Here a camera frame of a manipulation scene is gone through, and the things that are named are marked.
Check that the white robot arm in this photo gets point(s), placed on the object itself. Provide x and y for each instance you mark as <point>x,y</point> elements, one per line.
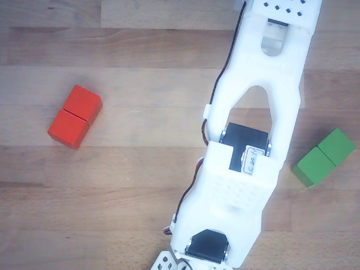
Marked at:
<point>253,70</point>

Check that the long red block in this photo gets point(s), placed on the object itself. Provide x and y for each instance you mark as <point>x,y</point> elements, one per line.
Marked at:
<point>73,121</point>

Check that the long green block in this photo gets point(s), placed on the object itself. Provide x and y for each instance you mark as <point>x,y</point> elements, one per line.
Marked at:
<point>317,163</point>

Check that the white paper servo label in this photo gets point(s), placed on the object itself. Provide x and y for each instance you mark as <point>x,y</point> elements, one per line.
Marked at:
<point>251,163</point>

